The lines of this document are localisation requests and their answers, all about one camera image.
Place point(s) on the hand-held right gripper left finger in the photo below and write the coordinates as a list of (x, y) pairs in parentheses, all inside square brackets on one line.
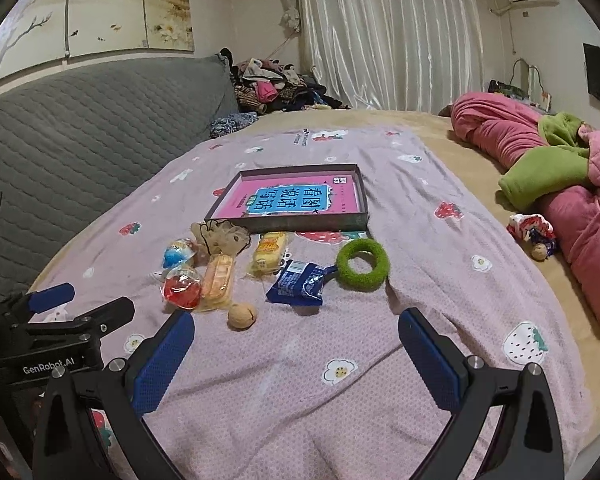
[(162, 355)]

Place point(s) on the grey quilted headboard cover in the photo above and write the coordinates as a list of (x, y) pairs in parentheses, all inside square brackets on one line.
[(80, 135)]

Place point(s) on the red white cloth doll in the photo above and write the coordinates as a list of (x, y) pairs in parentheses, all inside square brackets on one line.
[(527, 227)]

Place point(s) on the oval vanity mirror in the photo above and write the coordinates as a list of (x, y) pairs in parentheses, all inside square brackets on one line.
[(534, 80)]

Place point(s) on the red jelly cup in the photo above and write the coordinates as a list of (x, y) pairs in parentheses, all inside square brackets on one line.
[(182, 292)]

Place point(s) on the green fleece blanket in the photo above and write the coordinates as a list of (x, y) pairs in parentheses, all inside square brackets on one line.
[(540, 175)]

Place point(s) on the pink quilt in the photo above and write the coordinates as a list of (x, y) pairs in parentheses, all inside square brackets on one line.
[(495, 130)]

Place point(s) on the white plush curtain tieback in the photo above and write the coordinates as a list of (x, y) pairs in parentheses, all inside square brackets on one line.
[(290, 19)]

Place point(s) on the orange snack packet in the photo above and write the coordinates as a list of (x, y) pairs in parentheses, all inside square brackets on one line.
[(217, 280)]

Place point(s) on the dark brown cloth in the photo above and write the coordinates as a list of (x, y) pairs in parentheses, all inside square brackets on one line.
[(446, 110)]

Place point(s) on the flower wall poster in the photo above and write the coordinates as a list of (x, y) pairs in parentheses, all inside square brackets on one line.
[(105, 5)]

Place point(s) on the pink strawberry printed blanket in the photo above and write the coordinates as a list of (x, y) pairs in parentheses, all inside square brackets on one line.
[(305, 385)]

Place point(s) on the blue snack packet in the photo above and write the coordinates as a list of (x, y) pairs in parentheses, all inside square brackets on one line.
[(292, 282)]

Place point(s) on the pink picture book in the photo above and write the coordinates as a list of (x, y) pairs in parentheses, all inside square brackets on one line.
[(290, 197)]

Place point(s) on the walnut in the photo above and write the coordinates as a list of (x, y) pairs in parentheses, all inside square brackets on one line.
[(241, 316), (541, 252)]

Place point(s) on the shallow dark cardboard box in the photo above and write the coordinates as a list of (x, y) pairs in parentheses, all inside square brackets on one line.
[(363, 195)]

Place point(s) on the yellow rice cracker packet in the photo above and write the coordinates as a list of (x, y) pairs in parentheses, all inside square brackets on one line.
[(269, 252)]

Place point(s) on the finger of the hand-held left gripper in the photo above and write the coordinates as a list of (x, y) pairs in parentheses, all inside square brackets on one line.
[(50, 297), (105, 315)]

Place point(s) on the blue jelly cup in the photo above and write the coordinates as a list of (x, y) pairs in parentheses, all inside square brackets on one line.
[(176, 256)]

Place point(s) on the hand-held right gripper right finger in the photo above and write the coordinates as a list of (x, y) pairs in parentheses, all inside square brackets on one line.
[(427, 355)]

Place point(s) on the pile of clothes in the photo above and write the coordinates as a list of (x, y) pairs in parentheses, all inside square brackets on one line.
[(280, 90)]

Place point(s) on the blue patterned cloth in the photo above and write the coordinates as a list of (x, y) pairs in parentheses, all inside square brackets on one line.
[(232, 122)]

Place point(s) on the white sheer curtain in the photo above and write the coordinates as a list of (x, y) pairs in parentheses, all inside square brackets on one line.
[(390, 35)]

